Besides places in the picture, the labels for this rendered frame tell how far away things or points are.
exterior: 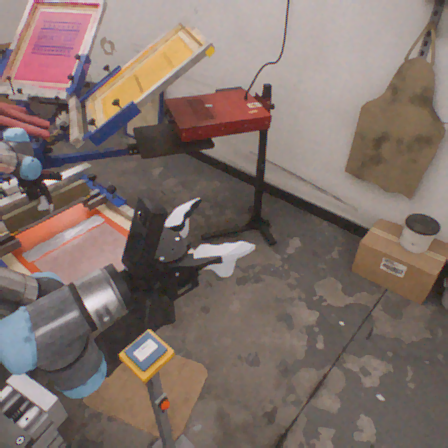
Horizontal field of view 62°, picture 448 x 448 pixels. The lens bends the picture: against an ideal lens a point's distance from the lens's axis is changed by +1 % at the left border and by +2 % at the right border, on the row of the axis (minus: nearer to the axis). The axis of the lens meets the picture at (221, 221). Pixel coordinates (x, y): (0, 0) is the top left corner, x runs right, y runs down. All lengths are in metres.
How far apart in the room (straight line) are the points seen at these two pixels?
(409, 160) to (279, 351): 1.48
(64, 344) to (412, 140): 2.41
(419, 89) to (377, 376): 1.68
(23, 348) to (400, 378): 2.21
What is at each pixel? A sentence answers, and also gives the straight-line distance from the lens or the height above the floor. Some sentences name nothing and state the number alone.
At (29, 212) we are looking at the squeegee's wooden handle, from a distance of 1.67.
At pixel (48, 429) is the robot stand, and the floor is 1.15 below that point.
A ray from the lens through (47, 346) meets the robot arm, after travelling 0.53.
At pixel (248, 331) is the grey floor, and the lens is 2.45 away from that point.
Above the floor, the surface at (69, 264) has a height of 0.96.
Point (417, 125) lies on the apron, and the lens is 2.63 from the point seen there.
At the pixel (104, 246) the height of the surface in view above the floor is 0.96.
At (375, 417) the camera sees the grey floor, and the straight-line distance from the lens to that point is 2.35.
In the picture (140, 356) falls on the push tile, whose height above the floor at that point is 0.97.
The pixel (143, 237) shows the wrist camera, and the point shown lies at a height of 1.71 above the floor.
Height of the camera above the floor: 2.04
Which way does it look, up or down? 40 degrees down
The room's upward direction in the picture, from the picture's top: straight up
